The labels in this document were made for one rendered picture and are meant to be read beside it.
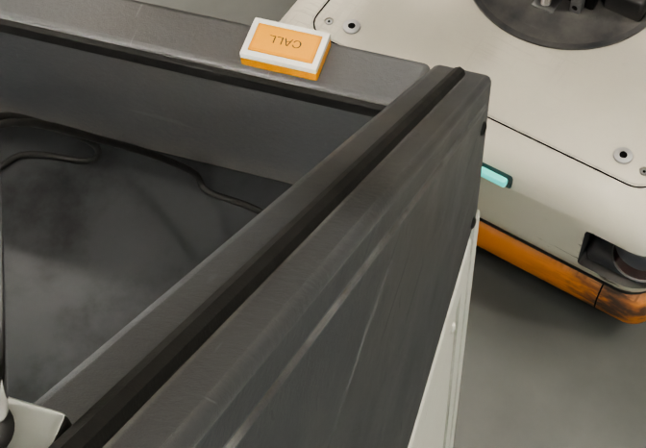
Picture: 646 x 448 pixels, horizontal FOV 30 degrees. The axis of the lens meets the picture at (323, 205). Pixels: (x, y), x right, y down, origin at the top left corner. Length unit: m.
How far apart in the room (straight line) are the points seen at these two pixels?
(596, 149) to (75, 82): 0.85
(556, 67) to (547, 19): 0.09
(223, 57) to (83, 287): 0.19
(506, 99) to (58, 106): 0.81
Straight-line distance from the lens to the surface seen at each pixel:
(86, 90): 0.85
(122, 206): 0.86
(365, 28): 1.64
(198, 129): 0.83
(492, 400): 1.67
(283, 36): 0.76
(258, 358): 0.31
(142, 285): 0.82
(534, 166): 1.53
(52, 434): 0.26
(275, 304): 0.34
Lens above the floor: 1.55
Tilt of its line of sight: 59 degrees down
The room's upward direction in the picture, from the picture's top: 6 degrees counter-clockwise
